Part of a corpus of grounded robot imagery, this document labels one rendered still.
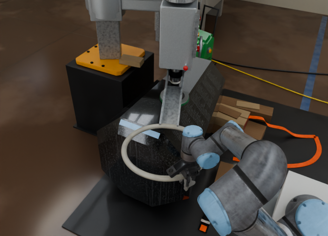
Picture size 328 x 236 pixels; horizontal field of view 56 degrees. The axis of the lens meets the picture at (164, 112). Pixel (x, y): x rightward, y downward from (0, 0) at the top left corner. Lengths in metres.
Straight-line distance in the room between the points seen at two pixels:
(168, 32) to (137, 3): 0.73
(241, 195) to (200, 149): 0.60
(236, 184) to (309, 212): 0.59
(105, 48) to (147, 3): 0.56
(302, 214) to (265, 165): 0.56
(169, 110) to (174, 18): 0.58
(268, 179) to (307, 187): 0.82
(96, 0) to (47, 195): 1.63
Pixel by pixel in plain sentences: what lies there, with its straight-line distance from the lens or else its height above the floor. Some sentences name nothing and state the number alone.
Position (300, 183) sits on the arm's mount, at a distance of 1.59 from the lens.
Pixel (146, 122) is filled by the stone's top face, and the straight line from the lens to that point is 2.09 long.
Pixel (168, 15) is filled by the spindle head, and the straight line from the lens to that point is 1.92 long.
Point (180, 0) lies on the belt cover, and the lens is 1.85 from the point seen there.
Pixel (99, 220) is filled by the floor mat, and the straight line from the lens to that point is 2.57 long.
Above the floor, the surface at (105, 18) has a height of 1.19.
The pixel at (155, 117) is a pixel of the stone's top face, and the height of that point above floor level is 0.81.
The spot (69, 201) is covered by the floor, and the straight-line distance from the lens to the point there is 2.74.
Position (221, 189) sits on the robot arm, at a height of 1.55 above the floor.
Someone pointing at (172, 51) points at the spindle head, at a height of 1.24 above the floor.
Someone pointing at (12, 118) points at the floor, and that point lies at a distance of 3.71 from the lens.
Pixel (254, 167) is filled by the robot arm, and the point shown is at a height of 1.60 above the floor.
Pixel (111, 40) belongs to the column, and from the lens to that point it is 2.81.
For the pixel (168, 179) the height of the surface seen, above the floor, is 0.94.
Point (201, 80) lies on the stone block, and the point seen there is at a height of 0.79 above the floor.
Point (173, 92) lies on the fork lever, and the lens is 2.12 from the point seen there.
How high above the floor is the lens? 2.15
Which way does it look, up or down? 38 degrees down
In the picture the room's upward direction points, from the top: 2 degrees clockwise
